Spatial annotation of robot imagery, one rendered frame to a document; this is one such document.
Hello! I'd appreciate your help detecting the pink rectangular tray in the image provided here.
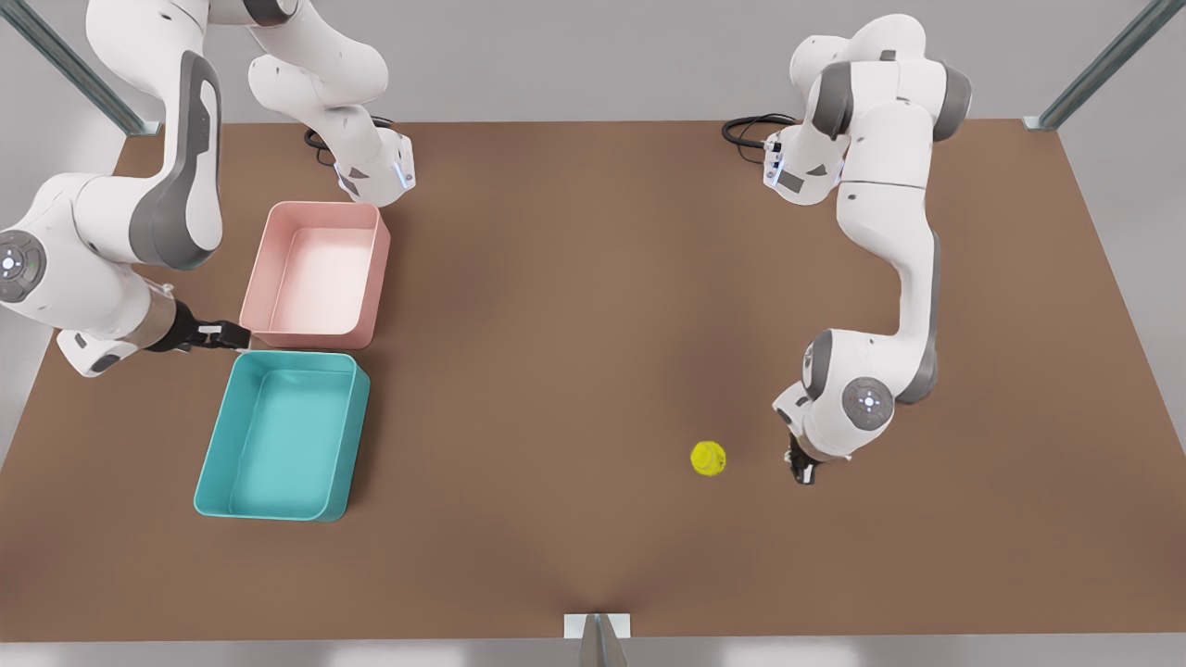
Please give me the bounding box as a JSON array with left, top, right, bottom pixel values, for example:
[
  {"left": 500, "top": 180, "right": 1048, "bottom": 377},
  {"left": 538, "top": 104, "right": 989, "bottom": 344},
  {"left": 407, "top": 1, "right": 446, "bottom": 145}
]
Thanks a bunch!
[{"left": 239, "top": 200, "right": 392, "bottom": 350}]

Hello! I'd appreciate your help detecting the teal rectangular tray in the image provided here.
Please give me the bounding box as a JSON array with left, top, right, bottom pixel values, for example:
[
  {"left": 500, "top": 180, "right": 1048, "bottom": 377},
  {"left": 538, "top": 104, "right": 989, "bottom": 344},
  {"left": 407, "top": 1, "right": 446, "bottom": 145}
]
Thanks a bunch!
[{"left": 193, "top": 349, "right": 372, "bottom": 523}]

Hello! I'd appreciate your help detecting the silver frame post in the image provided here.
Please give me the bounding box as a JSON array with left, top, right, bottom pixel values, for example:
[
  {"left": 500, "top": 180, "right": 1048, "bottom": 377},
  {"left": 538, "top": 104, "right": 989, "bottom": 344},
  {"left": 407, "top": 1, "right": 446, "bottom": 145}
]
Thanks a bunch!
[
  {"left": 564, "top": 612, "right": 632, "bottom": 667},
  {"left": 0, "top": 0, "right": 161, "bottom": 137},
  {"left": 1022, "top": 0, "right": 1186, "bottom": 132}
]

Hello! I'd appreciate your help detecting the black cable loop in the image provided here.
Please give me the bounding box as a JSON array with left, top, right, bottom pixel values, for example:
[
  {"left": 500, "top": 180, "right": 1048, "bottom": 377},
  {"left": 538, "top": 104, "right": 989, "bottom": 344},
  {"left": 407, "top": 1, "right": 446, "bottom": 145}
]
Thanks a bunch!
[
  {"left": 304, "top": 116, "right": 397, "bottom": 169},
  {"left": 722, "top": 113, "right": 800, "bottom": 166}
]

